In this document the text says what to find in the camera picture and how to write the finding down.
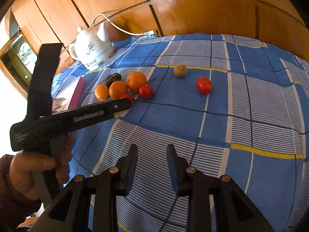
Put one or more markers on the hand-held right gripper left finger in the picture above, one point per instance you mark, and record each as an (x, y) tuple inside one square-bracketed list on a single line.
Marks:
[(131, 164)]

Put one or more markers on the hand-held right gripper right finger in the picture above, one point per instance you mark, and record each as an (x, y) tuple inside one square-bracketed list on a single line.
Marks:
[(172, 174)]

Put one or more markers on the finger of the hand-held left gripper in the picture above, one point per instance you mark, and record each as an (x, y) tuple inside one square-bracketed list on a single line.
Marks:
[(122, 105)]

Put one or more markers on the red tomato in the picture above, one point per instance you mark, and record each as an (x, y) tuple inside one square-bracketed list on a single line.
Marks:
[(145, 91), (204, 85), (129, 97)]

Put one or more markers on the medium orange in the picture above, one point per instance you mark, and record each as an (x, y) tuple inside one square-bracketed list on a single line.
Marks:
[(117, 89)]

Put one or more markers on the small orange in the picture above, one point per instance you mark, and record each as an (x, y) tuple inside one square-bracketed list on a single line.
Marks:
[(101, 92)]

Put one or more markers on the dark avocado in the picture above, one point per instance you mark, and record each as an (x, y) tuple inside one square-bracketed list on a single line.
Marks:
[(113, 79)]

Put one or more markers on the magenta-sided white box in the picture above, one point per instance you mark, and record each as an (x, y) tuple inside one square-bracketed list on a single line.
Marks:
[(77, 91)]

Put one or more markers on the person's left hand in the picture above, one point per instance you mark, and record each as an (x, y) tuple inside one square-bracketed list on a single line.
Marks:
[(24, 166)]

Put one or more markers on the large orange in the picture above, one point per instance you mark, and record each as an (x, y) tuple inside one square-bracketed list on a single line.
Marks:
[(136, 81)]

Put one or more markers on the white ceramic electric kettle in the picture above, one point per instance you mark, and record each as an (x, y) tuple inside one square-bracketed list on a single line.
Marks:
[(91, 48)]

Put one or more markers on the brown kiwi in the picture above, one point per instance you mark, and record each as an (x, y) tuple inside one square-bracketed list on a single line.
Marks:
[(180, 70)]

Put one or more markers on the glass-fronted wooden cabinet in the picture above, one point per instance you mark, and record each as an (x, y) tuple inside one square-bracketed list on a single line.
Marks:
[(17, 55)]

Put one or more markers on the white power plug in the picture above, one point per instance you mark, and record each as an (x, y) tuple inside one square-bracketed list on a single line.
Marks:
[(151, 33)]

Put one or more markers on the wooden panelled wardrobe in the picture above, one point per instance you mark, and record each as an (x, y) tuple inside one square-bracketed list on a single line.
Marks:
[(193, 17)]

